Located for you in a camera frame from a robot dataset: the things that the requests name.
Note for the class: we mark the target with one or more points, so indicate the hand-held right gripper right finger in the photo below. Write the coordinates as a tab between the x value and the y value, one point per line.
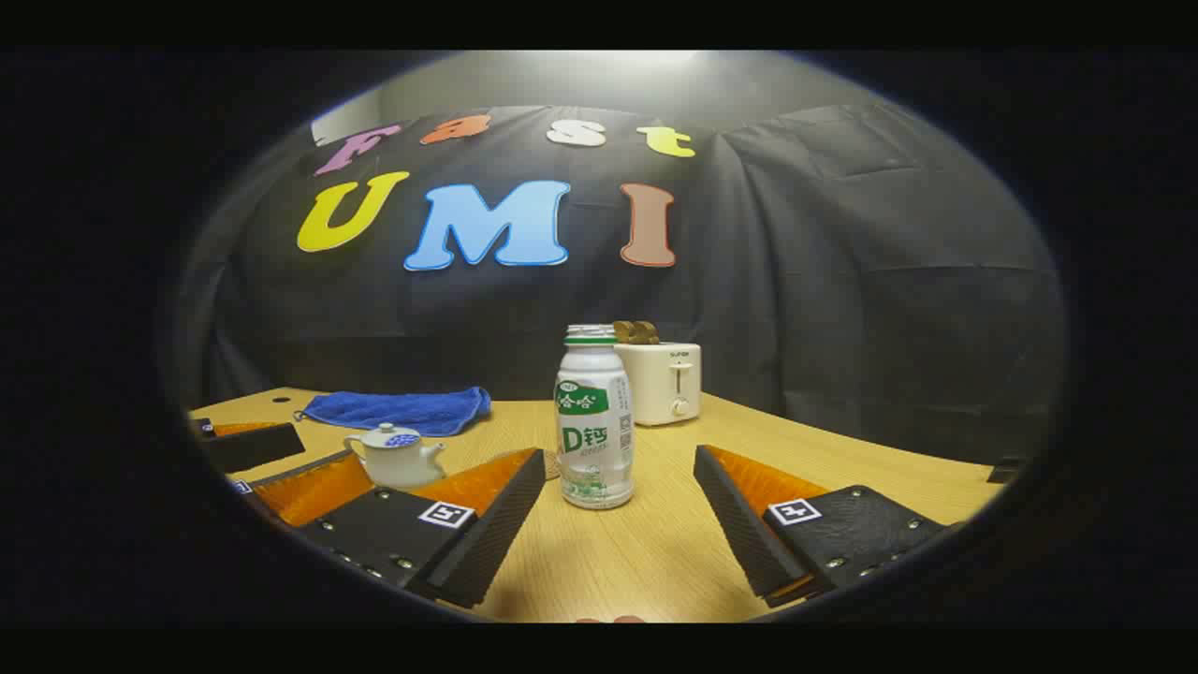
739	534

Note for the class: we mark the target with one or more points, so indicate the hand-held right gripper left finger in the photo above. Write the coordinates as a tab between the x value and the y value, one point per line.
496	534

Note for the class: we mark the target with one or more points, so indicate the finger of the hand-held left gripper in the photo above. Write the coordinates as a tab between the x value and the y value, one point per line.
309	487
253	447

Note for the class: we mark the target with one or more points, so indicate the brown toast slice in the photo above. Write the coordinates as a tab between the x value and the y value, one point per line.
648	332
624	331

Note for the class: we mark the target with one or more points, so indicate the white water bottle green label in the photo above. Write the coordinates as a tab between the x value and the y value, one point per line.
595	431

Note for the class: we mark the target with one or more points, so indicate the white toaster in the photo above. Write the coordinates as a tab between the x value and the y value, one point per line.
666	384

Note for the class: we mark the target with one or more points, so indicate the blue towel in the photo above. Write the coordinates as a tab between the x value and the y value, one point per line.
402	410

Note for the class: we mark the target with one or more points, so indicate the white teacup with spout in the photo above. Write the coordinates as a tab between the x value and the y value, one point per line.
398	463

